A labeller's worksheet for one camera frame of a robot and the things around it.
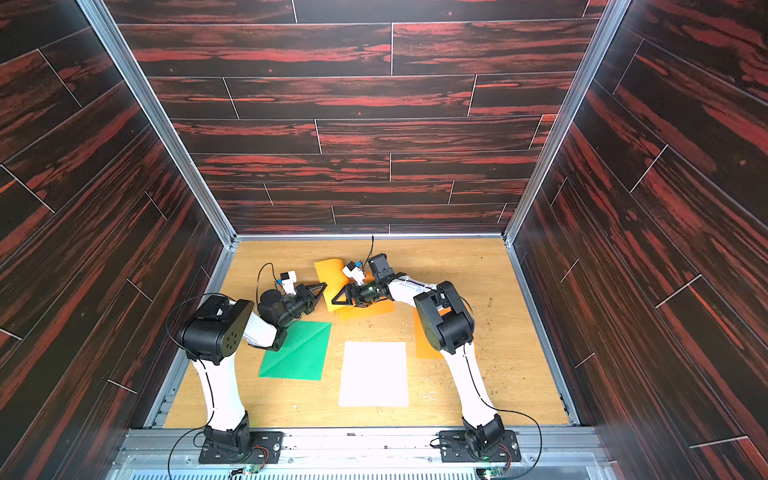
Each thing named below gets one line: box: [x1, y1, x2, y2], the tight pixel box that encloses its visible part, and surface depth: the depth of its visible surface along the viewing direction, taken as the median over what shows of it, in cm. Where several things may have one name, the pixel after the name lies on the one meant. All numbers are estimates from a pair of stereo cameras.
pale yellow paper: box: [339, 341, 409, 407], surface depth 88 cm
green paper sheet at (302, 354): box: [258, 321, 332, 381], surface depth 92 cm
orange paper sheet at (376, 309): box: [334, 299, 395, 320], surface depth 98 cm
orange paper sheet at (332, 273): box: [314, 258, 349, 312], surface depth 98 cm
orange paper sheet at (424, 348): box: [414, 307, 444, 359], surface depth 65 cm
